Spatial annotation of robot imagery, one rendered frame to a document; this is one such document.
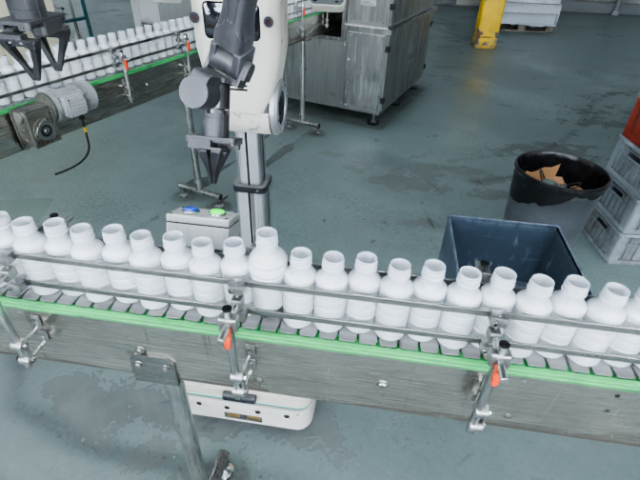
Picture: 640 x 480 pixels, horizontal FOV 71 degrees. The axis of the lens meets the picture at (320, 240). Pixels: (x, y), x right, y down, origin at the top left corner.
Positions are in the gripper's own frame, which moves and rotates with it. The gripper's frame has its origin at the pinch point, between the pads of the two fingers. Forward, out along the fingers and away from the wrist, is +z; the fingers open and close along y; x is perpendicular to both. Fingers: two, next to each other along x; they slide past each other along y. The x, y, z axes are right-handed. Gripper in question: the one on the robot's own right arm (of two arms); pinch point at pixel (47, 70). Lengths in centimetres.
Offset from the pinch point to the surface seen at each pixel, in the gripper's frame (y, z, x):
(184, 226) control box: 2.7, 29.5, 23.1
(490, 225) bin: -38, 46, 97
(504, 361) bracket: 26, 31, 85
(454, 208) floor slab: -205, 139, 123
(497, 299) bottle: 17, 26, 85
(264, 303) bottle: 18, 33, 44
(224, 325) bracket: 27, 31, 40
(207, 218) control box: 1.9, 27.4, 28.1
